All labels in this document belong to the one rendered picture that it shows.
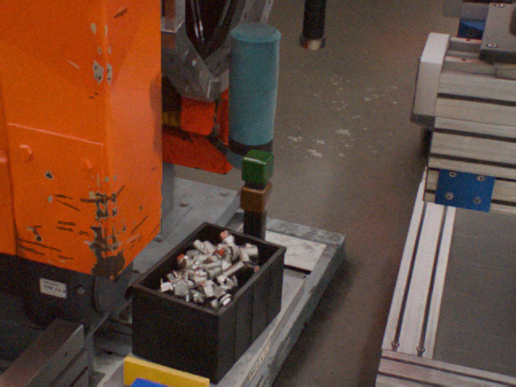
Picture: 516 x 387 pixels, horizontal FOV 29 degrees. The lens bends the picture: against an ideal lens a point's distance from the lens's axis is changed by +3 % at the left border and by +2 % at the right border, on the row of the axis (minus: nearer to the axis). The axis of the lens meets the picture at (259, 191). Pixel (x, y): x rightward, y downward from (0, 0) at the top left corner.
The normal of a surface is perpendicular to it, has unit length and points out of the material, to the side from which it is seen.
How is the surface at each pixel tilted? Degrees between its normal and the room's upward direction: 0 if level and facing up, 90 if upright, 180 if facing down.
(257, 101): 92
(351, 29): 0
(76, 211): 90
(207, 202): 0
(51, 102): 90
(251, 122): 93
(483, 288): 0
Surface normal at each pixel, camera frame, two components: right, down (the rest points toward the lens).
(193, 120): -0.34, 0.28
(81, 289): 0.03, 0.48
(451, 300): 0.04, -0.87
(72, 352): 0.94, 0.21
